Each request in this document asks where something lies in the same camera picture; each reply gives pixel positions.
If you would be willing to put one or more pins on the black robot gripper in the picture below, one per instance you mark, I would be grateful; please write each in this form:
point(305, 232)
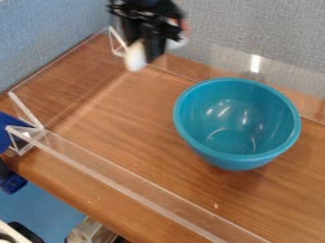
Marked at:
point(162, 14)

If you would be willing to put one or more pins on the clear acrylic barrier wall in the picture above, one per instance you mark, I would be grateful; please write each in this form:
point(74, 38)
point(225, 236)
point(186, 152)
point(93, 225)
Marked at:
point(101, 147)

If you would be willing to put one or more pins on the black white object bottom-left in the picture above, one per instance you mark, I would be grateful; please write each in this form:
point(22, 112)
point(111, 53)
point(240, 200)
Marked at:
point(16, 233)

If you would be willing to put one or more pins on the white brown-capped toy mushroom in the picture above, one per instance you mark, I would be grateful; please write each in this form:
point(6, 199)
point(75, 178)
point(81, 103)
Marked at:
point(134, 56)

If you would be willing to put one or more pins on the blue plastic bowl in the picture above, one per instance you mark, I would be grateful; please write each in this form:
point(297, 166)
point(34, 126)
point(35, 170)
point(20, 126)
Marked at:
point(240, 123)

